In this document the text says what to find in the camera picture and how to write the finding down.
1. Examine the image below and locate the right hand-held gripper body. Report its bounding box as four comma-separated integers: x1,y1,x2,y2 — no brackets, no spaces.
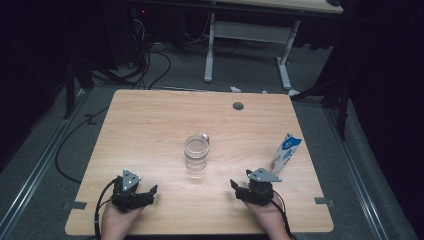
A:
237,167,283,207

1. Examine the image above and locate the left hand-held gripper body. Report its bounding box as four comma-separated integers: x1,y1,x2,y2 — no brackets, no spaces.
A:
110,168,156,214

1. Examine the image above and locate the white and blue milk carton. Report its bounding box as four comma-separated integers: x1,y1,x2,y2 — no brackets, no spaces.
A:
269,133,303,175

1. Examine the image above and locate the person's right hand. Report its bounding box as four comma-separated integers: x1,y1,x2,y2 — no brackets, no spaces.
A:
242,195,284,231

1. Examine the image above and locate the person's left hand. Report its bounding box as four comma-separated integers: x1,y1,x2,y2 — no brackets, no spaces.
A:
100,199,145,236

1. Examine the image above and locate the grey tape strip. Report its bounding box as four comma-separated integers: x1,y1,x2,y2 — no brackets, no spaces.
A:
63,200,88,212
314,196,335,206

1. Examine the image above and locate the black metal stand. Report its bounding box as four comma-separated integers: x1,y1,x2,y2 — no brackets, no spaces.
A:
63,59,95,120
289,76,354,141

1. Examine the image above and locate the light wooden desk top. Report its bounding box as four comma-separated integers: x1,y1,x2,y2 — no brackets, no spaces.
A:
213,0,344,15

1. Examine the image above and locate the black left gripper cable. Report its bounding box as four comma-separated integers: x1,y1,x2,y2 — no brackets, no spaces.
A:
93,178,120,240

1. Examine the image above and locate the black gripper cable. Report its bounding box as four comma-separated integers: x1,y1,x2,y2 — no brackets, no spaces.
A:
93,178,120,240
269,191,297,240

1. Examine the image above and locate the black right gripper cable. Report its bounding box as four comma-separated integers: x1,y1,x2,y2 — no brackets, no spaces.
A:
269,191,297,240

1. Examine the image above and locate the black floor cable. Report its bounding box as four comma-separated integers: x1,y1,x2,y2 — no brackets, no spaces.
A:
54,106,111,185

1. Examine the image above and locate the aluminium floor rail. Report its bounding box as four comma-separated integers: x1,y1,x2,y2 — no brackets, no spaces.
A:
0,88,91,234
324,106,389,240

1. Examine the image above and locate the bundle of black cables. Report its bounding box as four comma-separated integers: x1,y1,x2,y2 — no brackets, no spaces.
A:
126,9,173,91

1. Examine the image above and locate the white metal desk frame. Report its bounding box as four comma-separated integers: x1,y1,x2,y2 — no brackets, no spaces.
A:
203,11,303,98

